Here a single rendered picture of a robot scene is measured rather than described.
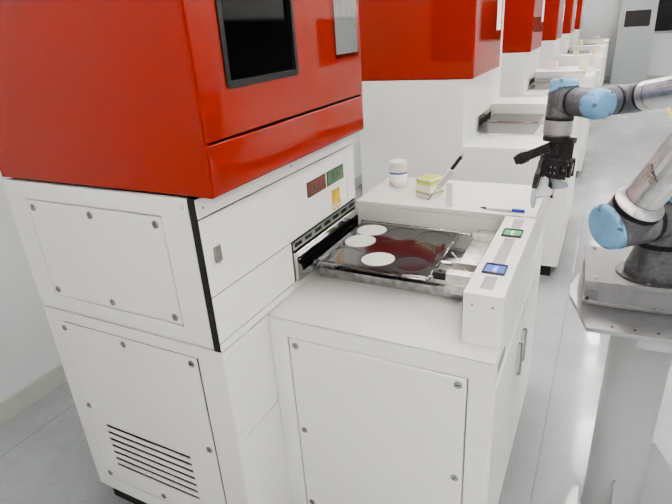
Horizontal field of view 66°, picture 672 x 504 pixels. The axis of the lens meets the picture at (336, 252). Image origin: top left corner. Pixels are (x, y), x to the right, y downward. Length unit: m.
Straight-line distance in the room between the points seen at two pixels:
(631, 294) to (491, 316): 0.43
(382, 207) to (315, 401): 0.73
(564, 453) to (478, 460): 0.88
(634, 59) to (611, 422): 12.36
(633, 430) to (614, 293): 0.46
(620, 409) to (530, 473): 0.55
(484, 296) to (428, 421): 0.38
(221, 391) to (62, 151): 0.72
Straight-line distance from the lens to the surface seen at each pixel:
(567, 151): 1.59
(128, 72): 1.22
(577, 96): 1.52
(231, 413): 1.46
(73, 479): 2.42
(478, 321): 1.28
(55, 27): 1.37
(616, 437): 1.84
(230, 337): 1.36
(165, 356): 1.50
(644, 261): 1.56
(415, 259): 1.56
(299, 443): 1.71
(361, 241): 1.69
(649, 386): 1.72
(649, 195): 1.37
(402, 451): 1.53
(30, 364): 2.87
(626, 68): 13.83
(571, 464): 2.26
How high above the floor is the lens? 1.54
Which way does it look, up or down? 23 degrees down
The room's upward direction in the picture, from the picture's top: 4 degrees counter-clockwise
